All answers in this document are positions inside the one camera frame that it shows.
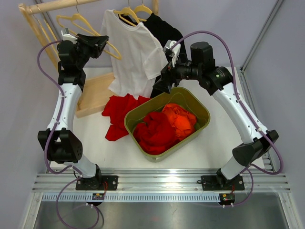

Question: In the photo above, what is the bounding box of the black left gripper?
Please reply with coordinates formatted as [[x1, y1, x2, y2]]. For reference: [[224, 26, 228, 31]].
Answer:
[[73, 34, 108, 69]]

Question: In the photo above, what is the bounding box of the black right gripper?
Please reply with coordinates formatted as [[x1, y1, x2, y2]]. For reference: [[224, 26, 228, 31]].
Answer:
[[153, 53, 202, 94]]

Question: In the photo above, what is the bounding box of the orange t shirt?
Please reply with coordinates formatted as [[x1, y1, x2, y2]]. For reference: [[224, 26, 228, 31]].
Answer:
[[162, 103, 197, 141]]

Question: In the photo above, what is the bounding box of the red t shirt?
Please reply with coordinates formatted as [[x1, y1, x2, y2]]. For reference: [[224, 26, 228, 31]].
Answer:
[[102, 94, 150, 141], [133, 112, 179, 155]]

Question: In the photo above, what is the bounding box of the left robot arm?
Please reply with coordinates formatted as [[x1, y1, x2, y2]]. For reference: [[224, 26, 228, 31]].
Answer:
[[38, 33, 109, 190]]

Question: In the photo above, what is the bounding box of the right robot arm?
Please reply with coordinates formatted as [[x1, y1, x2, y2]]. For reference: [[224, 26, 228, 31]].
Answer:
[[153, 40, 279, 189]]

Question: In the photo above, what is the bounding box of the white t shirt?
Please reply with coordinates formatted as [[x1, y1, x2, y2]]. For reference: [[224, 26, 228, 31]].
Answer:
[[101, 10, 168, 98]]

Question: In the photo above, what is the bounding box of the yellow hanger of white shirt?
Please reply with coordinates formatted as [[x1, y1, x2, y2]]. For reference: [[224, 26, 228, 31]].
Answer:
[[113, 1, 140, 27]]

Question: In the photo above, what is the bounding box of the black t shirt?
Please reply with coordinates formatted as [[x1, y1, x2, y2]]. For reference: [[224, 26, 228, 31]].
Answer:
[[122, 13, 187, 98]]

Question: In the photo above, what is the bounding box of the yellow hanger of black shirt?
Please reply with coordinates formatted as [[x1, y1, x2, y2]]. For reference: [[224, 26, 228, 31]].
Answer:
[[133, 0, 153, 15]]

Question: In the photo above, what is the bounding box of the wooden clothes rack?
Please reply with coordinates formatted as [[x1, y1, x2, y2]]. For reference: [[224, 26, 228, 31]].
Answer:
[[18, 0, 160, 119]]

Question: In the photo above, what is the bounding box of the olive green plastic basket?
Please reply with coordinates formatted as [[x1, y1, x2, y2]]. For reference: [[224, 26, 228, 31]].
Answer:
[[124, 87, 210, 162]]

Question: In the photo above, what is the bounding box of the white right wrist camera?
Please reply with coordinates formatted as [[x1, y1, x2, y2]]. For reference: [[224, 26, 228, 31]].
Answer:
[[163, 40, 181, 67]]

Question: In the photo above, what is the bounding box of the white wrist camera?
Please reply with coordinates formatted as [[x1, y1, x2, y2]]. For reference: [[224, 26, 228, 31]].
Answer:
[[163, 40, 181, 67], [61, 28, 77, 43]]

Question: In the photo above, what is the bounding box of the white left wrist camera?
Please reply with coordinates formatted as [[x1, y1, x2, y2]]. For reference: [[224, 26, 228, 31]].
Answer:
[[61, 28, 77, 43]]

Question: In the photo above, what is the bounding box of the aluminium frame post left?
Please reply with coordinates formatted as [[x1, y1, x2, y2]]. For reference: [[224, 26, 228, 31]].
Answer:
[[39, 12, 60, 39]]

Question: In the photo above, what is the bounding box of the aluminium frame post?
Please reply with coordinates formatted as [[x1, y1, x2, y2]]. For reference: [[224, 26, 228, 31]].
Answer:
[[39, 12, 60, 39], [240, 0, 285, 73]]

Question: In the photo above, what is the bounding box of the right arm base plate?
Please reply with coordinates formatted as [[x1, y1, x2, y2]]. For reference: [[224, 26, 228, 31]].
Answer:
[[197, 175, 245, 191]]

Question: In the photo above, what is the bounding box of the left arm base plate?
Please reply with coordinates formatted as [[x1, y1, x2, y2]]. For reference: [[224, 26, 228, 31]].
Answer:
[[76, 176, 119, 191]]

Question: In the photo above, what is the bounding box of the aluminium frame post right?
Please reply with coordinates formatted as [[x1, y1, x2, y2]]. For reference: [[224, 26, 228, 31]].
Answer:
[[240, 0, 285, 73]]

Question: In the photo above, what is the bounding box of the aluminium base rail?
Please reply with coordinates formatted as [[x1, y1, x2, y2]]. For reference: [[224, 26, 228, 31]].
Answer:
[[32, 168, 291, 193]]

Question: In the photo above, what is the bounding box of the white slotted cable duct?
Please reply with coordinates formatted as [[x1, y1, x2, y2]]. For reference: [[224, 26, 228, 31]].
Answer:
[[42, 192, 220, 203]]

